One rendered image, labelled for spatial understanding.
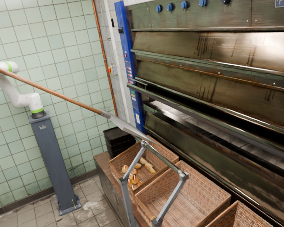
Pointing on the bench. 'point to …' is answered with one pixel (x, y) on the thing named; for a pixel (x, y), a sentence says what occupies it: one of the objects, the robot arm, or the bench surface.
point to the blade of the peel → (125, 126)
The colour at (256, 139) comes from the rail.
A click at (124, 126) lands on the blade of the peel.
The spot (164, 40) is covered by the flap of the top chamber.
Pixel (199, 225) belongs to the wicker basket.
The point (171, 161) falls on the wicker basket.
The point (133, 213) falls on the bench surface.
